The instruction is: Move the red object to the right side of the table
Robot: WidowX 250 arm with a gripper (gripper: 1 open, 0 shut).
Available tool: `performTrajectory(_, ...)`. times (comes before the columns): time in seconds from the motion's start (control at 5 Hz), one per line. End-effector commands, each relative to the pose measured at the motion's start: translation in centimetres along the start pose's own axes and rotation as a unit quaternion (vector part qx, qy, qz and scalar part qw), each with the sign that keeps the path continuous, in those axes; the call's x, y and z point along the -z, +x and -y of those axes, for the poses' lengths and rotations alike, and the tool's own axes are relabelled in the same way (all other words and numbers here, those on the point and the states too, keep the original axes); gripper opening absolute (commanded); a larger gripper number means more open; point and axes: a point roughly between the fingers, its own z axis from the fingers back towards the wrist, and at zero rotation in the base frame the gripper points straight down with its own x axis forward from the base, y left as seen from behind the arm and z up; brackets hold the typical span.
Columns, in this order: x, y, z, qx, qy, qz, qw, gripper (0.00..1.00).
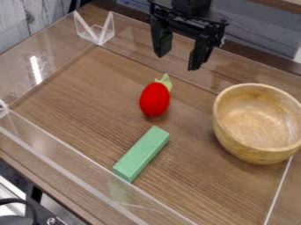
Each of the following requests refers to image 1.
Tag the clear acrylic tray wall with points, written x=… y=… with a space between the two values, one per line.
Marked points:
x=88 y=188

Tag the green rectangular block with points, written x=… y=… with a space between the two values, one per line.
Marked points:
x=141 y=154

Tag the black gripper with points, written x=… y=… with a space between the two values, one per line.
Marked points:
x=189 y=16

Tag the clear acrylic corner bracket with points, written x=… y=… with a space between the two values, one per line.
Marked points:
x=97 y=34

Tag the wooden bowl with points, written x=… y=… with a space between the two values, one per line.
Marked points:
x=258 y=123

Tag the red toy radish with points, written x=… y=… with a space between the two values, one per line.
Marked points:
x=155 y=100

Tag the black metal table bracket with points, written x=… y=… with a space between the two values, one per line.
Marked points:
x=46 y=217

